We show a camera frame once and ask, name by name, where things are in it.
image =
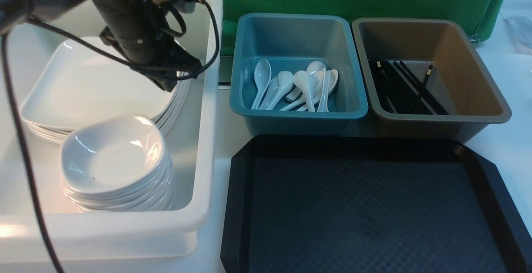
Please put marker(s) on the brown grey plastic bin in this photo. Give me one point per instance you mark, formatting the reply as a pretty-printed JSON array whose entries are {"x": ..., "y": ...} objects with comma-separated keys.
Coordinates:
[{"x": 463, "y": 83}]

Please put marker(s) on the white square rice plate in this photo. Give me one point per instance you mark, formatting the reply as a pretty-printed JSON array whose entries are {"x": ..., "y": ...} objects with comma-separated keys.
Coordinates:
[{"x": 79, "y": 87}]

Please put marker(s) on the white spoon far left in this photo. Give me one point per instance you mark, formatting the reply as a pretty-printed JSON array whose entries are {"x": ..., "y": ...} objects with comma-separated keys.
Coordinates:
[{"x": 262, "y": 79}]

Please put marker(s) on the bundle of black chopsticks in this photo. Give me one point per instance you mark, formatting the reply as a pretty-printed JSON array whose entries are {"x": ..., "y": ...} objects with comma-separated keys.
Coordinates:
[{"x": 404, "y": 79}]

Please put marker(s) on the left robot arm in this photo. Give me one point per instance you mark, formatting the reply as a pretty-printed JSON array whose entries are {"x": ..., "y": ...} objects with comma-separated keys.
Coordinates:
[{"x": 40, "y": 12}]

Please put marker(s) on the black serving tray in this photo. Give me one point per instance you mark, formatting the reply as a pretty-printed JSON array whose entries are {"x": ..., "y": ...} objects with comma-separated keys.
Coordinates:
[{"x": 325, "y": 204}]

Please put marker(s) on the white spoon centre front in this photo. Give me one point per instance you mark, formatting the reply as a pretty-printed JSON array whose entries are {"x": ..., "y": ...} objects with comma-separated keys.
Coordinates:
[{"x": 299, "y": 101}]

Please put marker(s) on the white spoon right upright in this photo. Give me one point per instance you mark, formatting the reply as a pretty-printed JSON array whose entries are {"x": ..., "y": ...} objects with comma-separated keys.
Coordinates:
[{"x": 323, "y": 103}]

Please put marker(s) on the white bowl tray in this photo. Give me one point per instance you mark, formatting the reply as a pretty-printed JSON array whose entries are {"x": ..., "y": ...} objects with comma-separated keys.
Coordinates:
[{"x": 111, "y": 155}]

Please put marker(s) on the teal plastic bin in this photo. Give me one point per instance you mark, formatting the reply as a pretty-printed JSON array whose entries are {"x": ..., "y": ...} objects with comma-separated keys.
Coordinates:
[{"x": 290, "y": 42}]

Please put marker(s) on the white spoon far right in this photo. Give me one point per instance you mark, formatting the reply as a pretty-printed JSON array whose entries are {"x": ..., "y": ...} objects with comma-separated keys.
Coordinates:
[{"x": 333, "y": 82}]

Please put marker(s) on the stack of white square plates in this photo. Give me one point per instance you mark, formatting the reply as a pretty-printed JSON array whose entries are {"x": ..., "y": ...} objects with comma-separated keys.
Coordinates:
[{"x": 164, "y": 122}]

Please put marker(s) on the white spoon centre back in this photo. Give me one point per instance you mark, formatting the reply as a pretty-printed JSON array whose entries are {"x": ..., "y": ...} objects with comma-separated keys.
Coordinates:
[{"x": 314, "y": 66}]

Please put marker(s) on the black chopstick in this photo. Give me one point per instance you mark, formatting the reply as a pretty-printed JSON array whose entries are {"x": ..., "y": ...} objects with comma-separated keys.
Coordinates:
[
  {"x": 387, "y": 101},
  {"x": 424, "y": 86}
]

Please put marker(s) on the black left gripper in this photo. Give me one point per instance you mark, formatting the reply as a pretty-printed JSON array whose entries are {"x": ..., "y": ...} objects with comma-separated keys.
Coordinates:
[{"x": 144, "y": 38}]

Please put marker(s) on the stack of white bowls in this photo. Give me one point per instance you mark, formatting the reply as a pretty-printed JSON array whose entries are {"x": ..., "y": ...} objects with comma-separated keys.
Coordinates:
[{"x": 154, "y": 193}]

